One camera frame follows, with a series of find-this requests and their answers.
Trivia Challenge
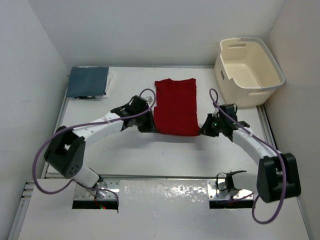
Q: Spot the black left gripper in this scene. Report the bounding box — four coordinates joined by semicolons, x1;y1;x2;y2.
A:
133;108;157;133

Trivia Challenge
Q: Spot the red t shirt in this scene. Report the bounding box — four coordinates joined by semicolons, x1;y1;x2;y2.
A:
153;78;200;137

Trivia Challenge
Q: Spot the white printed t shirt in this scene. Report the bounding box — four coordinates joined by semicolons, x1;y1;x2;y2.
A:
74;70;118;100

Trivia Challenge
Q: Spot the teal blue t shirt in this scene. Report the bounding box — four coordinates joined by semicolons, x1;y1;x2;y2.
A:
66;66;109;99

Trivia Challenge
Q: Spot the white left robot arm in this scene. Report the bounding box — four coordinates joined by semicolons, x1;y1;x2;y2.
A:
44;95;156;189

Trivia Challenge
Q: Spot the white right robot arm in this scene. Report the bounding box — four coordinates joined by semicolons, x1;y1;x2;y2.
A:
199;104;302;203

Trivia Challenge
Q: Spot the cream plastic laundry basket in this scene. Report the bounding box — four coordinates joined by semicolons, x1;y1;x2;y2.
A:
214;37;285;108

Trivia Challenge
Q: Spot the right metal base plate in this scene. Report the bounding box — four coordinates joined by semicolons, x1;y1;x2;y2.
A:
207;178;254;202

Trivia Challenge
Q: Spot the metal base plate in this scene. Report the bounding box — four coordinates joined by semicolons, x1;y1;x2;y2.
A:
207;178;254;202
73;178;120;201

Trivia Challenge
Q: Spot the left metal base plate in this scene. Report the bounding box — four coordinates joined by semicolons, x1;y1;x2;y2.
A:
73;178;120;201

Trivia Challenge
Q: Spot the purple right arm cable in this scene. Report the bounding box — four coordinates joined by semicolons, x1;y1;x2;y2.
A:
208;88;286;224

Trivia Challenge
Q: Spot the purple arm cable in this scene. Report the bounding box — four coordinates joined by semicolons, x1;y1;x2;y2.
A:
32;88;158;202
208;88;286;224

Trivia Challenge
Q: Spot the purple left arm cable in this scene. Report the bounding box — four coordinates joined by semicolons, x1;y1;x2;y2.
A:
32;88;158;202

